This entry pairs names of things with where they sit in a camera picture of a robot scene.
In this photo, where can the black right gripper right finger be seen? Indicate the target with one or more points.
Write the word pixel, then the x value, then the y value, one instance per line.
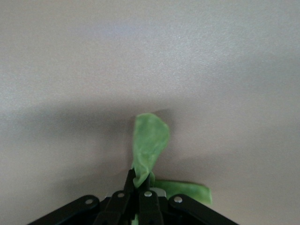
pixel 152 206

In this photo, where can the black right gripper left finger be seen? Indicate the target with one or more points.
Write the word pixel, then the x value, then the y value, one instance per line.
pixel 117 206

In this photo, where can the green lettuce leaf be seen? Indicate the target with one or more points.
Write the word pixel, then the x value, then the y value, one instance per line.
pixel 150 140

